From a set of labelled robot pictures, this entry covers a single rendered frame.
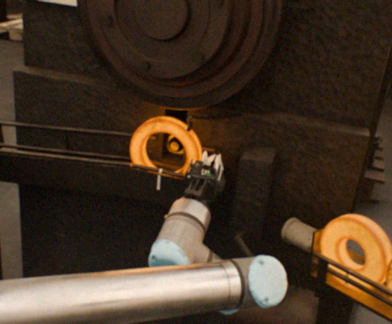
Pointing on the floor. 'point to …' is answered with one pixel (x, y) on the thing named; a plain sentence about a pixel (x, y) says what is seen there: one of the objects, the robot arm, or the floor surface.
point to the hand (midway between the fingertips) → (214, 160)
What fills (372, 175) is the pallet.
